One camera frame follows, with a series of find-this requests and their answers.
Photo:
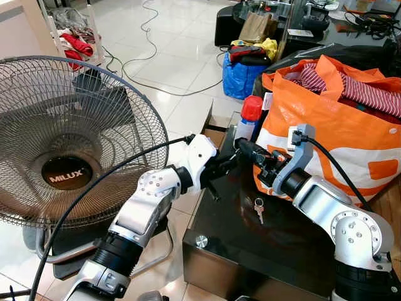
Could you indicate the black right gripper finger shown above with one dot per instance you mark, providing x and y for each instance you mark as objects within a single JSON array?
[
  {"x": 260, "y": 175},
  {"x": 250, "y": 149}
]

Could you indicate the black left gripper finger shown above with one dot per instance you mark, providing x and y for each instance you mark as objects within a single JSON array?
[
  {"x": 229, "y": 160},
  {"x": 214, "y": 190}
]

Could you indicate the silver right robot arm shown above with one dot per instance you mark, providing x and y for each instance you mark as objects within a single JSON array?
[{"x": 348, "y": 226}]

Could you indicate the red-capped spray can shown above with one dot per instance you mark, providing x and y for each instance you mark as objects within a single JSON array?
[{"x": 249, "y": 119}]

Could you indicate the silver round table cap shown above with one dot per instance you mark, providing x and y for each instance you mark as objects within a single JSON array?
[{"x": 201, "y": 241}]

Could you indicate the glossy black low table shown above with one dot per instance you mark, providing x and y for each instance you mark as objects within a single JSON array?
[{"x": 269, "y": 251}]

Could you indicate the orange white shopping bag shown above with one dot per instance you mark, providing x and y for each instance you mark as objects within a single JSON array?
[{"x": 351, "y": 144}]

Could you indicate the yellow and red clothes pile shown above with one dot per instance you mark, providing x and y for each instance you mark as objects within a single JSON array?
[{"x": 254, "y": 51}]

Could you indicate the red white striped cloth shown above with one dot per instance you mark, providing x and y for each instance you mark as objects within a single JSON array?
[{"x": 363, "y": 94}]

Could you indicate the black garbage bag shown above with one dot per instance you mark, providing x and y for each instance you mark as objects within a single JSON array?
[{"x": 326, "y": 53}]

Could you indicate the grey robot leg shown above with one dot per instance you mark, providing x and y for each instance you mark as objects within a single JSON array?
[{"x": 151, "y": 296}]

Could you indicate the brown paper bag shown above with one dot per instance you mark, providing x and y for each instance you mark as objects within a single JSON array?
[{"x": 257, "y": 26}]

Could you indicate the brown cardboard box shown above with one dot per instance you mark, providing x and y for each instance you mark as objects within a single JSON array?
[{"x": 391, "y": 232}]

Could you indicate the black cluttered desk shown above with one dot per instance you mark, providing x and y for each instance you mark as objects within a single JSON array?
[{"x": 313, "y": 22}]

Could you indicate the white rack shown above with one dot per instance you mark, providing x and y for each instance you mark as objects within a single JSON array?
[{"x": 94, "y": 31}]

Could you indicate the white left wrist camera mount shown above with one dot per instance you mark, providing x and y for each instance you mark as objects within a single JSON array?
[{"x": 199, "y": 160}]

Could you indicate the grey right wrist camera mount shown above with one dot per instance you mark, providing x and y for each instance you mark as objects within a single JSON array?
[{"x": 296, "y": 157}]

